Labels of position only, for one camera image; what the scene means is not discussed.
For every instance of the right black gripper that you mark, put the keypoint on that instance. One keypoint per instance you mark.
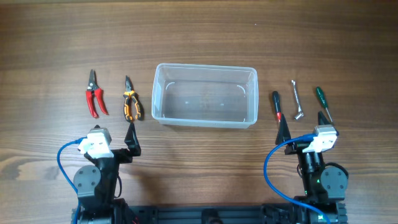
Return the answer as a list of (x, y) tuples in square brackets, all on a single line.
[(298, 147)]

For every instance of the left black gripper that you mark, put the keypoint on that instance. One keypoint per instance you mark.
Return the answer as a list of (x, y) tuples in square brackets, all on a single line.
[(118, 155)]

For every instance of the silver socket wrench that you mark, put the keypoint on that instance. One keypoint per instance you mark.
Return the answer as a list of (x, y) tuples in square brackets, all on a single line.
[(300, 113)]

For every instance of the green handled screwdriver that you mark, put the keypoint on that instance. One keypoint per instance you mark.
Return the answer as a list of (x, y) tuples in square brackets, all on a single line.
[(323, 101)]

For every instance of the black red screwdriver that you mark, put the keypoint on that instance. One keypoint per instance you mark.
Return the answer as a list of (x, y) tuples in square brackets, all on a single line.
[(276, 102)]

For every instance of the orange black pliers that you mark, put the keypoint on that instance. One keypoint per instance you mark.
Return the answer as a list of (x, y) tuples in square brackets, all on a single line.
[(132, 108)]

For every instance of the red handled cutters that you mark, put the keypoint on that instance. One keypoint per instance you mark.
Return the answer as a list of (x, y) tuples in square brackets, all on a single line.
[(94, 91)]

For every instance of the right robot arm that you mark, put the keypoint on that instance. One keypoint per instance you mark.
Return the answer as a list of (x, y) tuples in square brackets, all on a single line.
[(324, 183)]

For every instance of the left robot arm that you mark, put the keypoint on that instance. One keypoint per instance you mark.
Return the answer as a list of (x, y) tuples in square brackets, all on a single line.
[(96, 183)]

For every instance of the clear plastic container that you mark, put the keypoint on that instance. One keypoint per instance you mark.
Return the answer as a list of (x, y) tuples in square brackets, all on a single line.
[(209, 96)]

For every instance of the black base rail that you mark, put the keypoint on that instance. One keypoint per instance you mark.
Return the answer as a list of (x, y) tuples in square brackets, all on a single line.
[(258, 214)]

